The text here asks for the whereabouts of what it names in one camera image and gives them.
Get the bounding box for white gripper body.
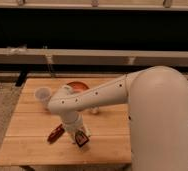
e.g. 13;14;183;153
64;116;85;135

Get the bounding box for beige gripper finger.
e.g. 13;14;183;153
72;135;77;144

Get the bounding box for dark red eraser block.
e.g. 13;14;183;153
75;130;89;147

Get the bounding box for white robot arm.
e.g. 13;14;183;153
48;66;188;171

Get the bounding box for white sponge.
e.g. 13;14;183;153
84;126;91;137

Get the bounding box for red marker pen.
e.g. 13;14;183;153
47;124;65;143

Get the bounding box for small white bottle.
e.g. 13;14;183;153
89;107;99;114

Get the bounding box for orange bowl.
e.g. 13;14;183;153
68;81;88;92

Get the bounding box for wooden table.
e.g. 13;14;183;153
0;78;131;166

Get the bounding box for wooden shelf rail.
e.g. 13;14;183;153
0;48;188;67

